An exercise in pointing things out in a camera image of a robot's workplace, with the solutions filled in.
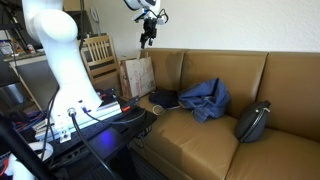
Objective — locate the black tripod pole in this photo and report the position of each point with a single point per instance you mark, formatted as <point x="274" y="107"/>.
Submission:
<point x="20" y="150"/>

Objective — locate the tan leather sofa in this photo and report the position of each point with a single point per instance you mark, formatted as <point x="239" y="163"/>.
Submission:
<point x="200" y="150"/>

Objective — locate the grey kitchen counter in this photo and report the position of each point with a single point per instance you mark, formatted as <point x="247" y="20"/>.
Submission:
<point x="23" y="57"/>

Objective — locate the wooden slatted chair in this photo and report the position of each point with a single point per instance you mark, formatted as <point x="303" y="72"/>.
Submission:
<point x="100" y="60"/>

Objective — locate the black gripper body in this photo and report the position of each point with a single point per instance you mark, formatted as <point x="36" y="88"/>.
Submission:
<point x="150" y="26"/>

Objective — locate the white round object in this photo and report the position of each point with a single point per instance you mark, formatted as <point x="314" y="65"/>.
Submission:
<point x="43" y="150"/>

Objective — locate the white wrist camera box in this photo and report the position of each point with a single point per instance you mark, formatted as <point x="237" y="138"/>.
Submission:
<point x="139" y="16"/>

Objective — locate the aluminium mounting rails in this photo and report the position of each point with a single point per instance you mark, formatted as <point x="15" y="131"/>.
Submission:
<point x="66" y="126"/>

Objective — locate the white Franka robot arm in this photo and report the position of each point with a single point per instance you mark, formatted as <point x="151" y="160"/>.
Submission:
<point x="63" y="60"/>

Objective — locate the black round zipper case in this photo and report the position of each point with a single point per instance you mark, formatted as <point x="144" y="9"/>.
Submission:
<point x="251" y="121"/>

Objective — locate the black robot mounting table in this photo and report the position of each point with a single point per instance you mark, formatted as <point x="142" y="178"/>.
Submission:
<point x="110" y="140"/>

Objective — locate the orange black clamp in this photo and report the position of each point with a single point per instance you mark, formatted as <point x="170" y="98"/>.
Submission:
<point x="130" y="104"/>
<point x="108" y="95"/>

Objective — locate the blue denim trousers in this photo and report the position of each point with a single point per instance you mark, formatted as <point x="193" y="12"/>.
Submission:
<point x="205" y="98"/>

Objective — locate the brown paper bag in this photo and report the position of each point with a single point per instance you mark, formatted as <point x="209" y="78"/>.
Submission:
<point x="138" y="78"/>

